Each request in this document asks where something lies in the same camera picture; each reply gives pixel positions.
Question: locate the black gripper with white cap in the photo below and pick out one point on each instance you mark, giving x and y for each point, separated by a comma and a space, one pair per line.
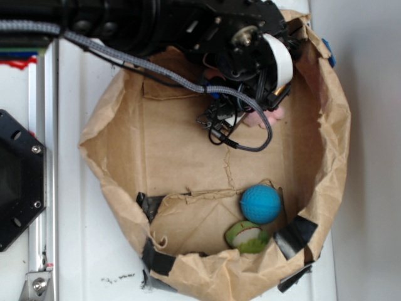
248, 42

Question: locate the pink plush bunny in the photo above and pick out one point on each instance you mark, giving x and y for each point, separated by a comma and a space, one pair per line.
251, 118

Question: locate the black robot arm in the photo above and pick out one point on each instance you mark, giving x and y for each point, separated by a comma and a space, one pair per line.
129, 31

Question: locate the blue tape piece right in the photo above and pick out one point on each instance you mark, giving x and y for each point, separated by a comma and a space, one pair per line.
331, 58

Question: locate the blue foam ball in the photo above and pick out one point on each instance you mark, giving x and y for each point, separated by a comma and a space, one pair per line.
260, 204

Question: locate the brown paper bag bin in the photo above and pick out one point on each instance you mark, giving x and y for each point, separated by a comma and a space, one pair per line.
174, 194

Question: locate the green and white plush toy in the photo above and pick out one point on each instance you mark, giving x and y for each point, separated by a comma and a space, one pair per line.
247, 237

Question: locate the white plastic tray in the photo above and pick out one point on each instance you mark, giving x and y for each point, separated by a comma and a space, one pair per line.
95, 260

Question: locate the aluminium extrusion rail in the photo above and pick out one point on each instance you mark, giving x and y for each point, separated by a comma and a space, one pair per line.
43, 122

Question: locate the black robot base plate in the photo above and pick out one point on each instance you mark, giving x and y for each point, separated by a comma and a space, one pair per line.
22, 179

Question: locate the metal corner bracket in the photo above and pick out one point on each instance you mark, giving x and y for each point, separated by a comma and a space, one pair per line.
38, 286

